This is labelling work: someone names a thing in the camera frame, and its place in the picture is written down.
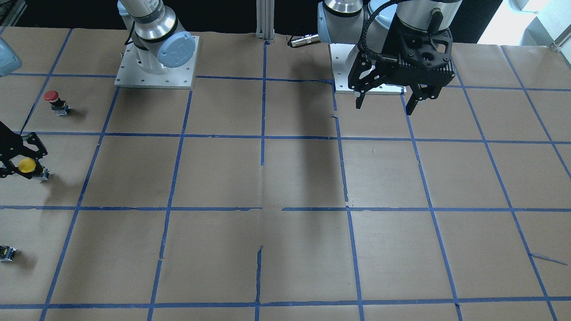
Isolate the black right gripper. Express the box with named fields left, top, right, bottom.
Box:
left=0, top=122, right=49, bottom=181

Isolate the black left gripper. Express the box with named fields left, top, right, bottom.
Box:
left=348, top=22, right=456, bottom=116

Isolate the aluminium frame post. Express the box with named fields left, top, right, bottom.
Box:
left=256, top=0, right=275, bottom=42

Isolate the red push button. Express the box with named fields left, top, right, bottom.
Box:
left=43, top=90, right=70, bottom=116

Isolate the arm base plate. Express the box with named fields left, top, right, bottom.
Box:
left=330, top=43, right=407, bottom=95
left=114, top=35, right=200, bottom=89

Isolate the yellow push button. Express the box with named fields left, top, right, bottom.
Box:
left=17, top=158, right=43, bottom=170

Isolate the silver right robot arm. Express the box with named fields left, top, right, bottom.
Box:
left=0, top=0, right=199, bottom=180

